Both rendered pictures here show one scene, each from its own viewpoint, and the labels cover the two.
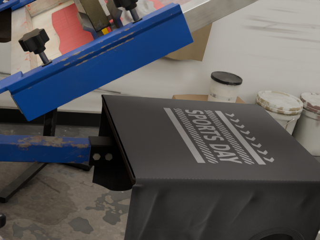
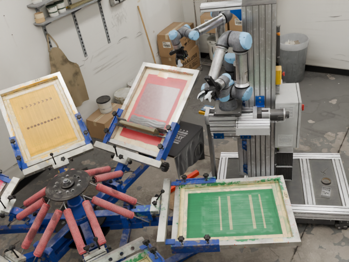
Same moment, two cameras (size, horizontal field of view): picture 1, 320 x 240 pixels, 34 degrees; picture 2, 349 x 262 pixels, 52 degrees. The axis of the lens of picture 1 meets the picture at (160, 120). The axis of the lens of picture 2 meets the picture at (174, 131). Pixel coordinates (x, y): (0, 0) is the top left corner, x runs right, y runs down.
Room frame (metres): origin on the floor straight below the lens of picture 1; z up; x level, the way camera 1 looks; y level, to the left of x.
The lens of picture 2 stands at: (-1.13, 1.27, 2.84)
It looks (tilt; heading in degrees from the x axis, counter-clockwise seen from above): 34 degrees down; 328
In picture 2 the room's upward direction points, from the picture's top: 10 degrees counter-clockwise
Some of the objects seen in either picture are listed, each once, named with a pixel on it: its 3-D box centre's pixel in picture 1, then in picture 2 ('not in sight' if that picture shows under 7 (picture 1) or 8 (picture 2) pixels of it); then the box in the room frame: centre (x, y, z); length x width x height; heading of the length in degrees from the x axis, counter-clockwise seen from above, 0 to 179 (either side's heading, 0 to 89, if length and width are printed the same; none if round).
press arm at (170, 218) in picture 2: not in sight; (169, 221); (0.42, 0.46, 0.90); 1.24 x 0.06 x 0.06; 49
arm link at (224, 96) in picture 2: not in sight; (222, 92); (0.58, -0.27, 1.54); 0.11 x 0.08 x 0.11; 14
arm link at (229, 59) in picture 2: not in sight; (230, 61); (1.08, -0.85, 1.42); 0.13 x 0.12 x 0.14; 174
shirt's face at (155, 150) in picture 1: (208, 134); (169, 135); (1.19, -0.13, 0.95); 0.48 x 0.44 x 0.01; 109
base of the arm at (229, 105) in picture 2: not in sight; (227, 101); (0.75, -0.47, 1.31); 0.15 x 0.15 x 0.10
